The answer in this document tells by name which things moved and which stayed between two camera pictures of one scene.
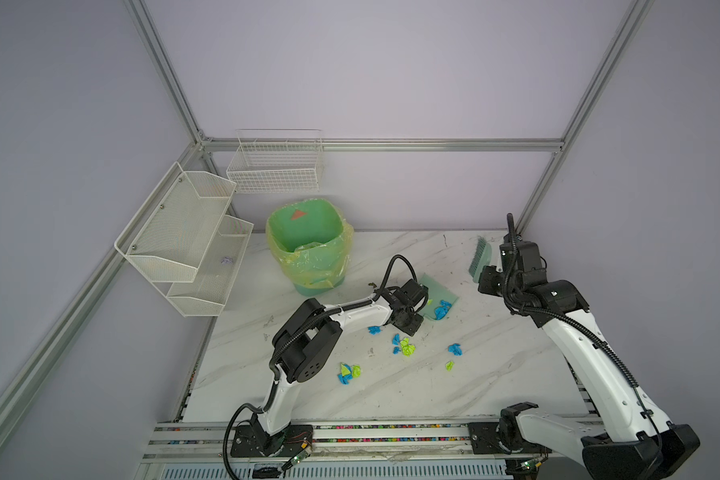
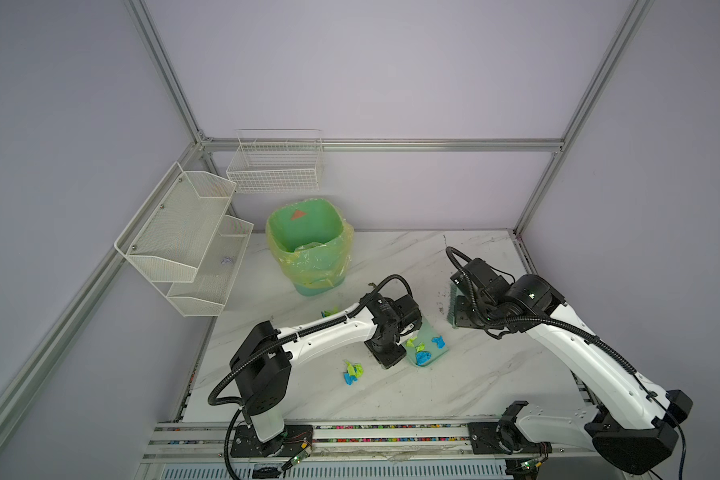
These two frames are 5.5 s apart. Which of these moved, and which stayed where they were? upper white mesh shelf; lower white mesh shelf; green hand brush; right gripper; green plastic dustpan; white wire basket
Moved: green plastic dustpan; green hand brush; right gripper
Stayed: white wire basket; lower white mesh shelf; upper white mesh shelf
